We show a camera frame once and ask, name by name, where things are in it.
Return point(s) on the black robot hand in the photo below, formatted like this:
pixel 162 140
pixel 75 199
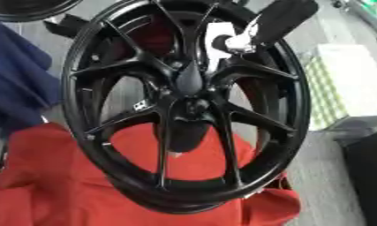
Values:
pixel 286 17

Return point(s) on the black spoked wheel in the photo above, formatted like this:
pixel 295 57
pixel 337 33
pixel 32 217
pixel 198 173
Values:
pixel 188 85

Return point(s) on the white box with green checks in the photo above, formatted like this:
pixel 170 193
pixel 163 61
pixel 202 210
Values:
pixel 351 79

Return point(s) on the dark red object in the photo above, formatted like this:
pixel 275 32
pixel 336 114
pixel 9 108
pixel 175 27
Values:
pixel 155 36

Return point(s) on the black cabinet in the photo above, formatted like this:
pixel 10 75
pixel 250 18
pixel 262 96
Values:
pixel 366 170

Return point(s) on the black flat object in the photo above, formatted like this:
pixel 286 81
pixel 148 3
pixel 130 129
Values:
pixel 65 26

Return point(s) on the black round tyre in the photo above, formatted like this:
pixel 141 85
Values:
pixel 26 11

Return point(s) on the blue cloth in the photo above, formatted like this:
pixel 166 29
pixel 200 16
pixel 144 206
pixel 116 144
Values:
pixel 16 76

